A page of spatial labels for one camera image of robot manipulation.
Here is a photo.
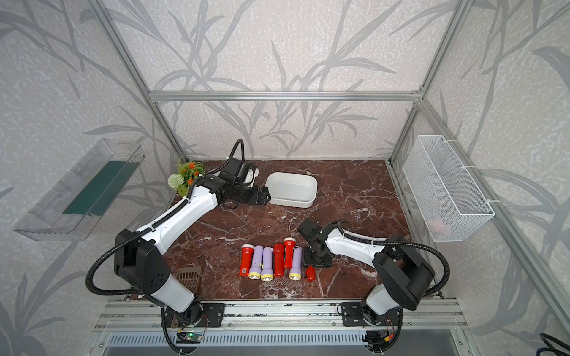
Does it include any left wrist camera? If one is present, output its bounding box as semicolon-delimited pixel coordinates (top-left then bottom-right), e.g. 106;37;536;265
235;162;259;187

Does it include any pink object in basket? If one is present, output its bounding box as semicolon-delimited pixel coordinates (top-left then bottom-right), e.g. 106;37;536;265
427;218;448;236

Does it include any white plastic storage box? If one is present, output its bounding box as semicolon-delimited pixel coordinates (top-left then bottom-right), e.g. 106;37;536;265
266;172;318;209

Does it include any clear plastic wall shelf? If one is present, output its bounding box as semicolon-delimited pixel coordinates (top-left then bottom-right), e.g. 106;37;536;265
13;139;145;241

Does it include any red flashlight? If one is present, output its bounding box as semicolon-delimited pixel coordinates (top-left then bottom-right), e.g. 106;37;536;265
273;243;285;278
305;266;316;282
284;237;296;269
239;244;255;277

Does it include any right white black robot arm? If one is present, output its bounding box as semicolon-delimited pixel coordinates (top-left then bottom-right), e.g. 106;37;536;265
298;220;451;326

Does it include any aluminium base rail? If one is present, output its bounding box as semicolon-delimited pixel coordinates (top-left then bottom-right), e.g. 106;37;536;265
94;299;468;332

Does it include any white wire mesh basket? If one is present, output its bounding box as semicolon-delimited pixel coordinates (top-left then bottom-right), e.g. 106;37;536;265
402;135;495;243

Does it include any green circuit board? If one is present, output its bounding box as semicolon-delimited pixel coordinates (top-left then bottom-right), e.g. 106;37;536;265
176;330;203;344

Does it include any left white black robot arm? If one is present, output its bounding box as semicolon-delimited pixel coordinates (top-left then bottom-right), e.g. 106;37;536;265
85;139;271;325

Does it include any purple flashlight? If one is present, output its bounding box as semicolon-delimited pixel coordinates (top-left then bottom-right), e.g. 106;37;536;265
261;247;274;281
289;246;303;281
248;246;264;280

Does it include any potted orange flower plant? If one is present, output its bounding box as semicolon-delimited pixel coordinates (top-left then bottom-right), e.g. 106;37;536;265
167;158;205;197

